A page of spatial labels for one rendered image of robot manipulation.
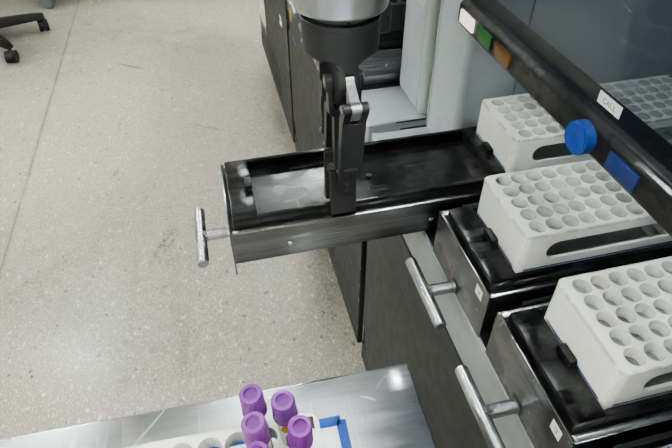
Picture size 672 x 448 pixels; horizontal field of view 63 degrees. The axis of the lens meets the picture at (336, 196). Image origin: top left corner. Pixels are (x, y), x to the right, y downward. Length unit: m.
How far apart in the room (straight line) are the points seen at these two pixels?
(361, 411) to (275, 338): 1.05
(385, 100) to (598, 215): 0.49
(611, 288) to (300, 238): 0.33
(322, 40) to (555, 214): 0.29
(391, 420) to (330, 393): 0.05
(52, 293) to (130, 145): 0.73
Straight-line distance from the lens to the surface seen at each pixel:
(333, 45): 0.51
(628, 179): 0.48
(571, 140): 0.51
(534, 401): 0.56
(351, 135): 0.54
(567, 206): 0.62
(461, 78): 0.78
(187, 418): 0.49
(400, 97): 1.01
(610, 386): 0.52
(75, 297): 1.76
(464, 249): 0.63
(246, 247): 0.65
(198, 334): 1.57
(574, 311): 0.53
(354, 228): 0.67
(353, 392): 0.49
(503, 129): 0.72
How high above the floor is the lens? 1.25
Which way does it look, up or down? 41 degrees down
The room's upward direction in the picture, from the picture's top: straight up
